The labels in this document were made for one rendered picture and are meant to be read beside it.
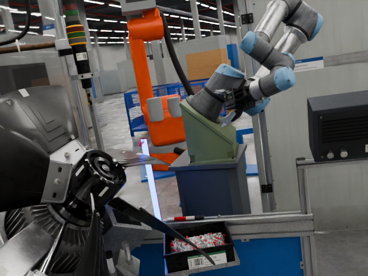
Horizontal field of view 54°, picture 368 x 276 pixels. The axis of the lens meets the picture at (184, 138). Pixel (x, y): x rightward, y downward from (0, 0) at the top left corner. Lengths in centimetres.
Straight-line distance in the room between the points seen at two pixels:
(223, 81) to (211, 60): 733
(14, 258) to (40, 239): 8
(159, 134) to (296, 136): 246
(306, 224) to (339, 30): 165
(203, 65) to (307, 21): 735
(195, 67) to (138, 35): 427
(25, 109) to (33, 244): 36
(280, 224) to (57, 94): 85
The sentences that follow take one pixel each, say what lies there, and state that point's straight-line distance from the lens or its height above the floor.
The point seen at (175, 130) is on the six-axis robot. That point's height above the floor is 56.
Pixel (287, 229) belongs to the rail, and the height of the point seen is 81.
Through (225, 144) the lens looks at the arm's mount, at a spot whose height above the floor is 108.
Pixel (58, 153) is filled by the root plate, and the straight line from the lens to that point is 94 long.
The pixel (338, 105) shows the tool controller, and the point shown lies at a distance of 119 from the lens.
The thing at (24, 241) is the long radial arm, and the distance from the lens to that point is 83.
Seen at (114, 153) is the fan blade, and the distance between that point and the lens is 117.
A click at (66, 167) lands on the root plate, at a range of 84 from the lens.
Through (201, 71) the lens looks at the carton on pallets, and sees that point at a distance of 895.
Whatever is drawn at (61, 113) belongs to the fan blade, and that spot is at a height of 135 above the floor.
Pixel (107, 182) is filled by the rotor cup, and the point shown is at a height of 120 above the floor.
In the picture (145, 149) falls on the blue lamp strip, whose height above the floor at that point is 115.
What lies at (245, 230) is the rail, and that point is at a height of 82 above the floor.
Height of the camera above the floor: 143
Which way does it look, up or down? 12 degrees down
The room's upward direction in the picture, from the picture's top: 9 degrees counter-clockwise
